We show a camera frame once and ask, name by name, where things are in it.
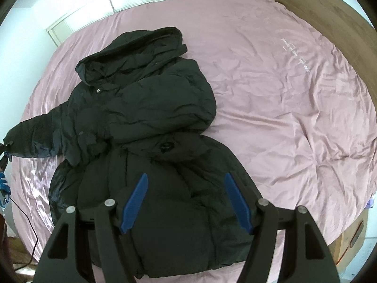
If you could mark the black hooded puffer jacket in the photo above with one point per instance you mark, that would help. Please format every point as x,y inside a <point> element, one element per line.
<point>153,109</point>

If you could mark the wooden headboard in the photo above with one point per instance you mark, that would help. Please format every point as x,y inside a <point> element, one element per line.
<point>318,3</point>

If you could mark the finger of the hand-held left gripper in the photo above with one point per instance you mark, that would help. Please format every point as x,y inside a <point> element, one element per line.
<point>5,150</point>

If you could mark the pink bed sheet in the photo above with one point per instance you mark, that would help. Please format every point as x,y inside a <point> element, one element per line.
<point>279,109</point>

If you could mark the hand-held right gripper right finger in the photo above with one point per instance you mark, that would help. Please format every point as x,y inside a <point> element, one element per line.
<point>238,200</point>

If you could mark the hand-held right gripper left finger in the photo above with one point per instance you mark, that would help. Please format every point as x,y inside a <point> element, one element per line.
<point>136,202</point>

